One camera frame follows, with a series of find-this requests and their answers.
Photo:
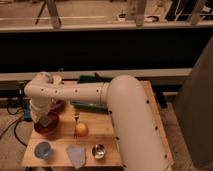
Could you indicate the metal fork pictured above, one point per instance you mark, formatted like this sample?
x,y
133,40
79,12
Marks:
x,y
76,117

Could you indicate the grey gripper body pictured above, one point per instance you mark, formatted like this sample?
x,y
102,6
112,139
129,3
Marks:
x,y
45,121

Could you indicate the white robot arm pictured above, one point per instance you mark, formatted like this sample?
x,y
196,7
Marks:
x,y
139,141

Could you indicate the purple bowl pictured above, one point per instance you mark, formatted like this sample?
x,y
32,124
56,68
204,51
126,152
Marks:
x,y
57,105

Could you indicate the grey-blue cloth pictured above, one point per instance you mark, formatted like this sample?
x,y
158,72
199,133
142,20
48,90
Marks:
x,y
77,156

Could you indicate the wooden board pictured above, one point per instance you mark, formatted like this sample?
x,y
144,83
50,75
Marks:
x,y
100,132

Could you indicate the blue plastic cup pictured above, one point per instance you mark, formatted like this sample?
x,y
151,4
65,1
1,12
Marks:
x,y
43,151

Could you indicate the grey panel right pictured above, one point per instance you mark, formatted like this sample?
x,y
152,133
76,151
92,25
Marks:
x,y
193,107

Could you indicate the red bowl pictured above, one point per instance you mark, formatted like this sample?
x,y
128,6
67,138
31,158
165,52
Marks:
x,y
50,129

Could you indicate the small steel cup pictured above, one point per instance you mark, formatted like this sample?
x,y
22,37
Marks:
x,y
98,151

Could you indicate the green plastic tray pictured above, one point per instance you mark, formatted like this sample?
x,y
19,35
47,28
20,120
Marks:
x,y
90,107

